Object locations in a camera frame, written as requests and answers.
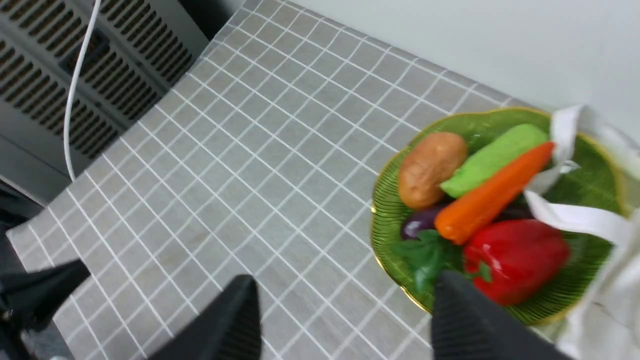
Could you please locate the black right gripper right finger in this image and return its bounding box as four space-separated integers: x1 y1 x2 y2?
430 270 569 360

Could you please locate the brown potato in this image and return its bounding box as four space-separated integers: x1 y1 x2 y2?
397 132 468 210

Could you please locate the orange carrot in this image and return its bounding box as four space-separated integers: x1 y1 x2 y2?
434 141 555 246

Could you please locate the red bell pepper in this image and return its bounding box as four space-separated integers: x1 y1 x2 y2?
462 219 570 306

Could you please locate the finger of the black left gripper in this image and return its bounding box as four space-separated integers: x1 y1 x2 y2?
0 259 90 326

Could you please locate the purple eggplant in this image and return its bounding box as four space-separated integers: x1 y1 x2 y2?
400 203 533 240

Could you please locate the grey vented cabinet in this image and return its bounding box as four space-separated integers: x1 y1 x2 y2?
0 0 208 207

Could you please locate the green cucumber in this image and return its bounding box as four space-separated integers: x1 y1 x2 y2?
440 124 550 198

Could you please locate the white tote bag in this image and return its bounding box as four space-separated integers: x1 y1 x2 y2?
524 105 640 360

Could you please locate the white cable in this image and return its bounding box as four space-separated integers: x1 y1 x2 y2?
63 0 103 183

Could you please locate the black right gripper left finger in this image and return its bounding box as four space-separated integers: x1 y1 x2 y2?
149 275 262 360

